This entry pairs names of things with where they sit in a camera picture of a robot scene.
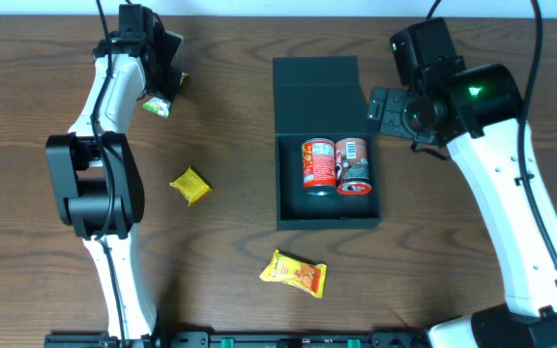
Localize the green yellow snack bar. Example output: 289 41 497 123
142 69 190 118

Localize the red Pringles can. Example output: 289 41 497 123
335 137 372 195
302 138 337 196

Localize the dark green box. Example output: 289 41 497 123
273 56 382 230

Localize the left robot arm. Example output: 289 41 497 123
45 27 186 347

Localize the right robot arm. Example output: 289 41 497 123
368 63 557 347

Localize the small yellow snack packet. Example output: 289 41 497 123
169 166 213 206

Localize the orange yellow snack bag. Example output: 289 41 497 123
259 249 327 299

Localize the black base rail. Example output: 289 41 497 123
43 331 430 348

